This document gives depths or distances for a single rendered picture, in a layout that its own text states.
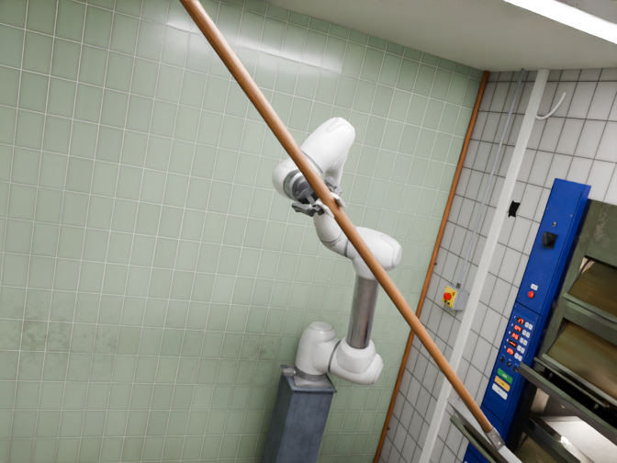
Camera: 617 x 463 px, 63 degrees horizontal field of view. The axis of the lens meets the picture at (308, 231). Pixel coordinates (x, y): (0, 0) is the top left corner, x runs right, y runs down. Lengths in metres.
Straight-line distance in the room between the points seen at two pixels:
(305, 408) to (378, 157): 1.26
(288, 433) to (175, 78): 1.65
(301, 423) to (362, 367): 0.43
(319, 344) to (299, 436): 0.46
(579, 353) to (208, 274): 1.61
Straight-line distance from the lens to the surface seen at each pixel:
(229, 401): 2.81
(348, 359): 2.22
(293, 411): 2.40
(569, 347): 2.22
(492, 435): 1.76
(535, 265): 2.31
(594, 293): 2.15
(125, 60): 2.29
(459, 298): 2.62
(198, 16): 1.09
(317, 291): 2.64
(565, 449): 2.28
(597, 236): 2.18
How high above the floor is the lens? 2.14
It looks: 12 degrees down
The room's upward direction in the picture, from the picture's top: 13 degrees clockwise
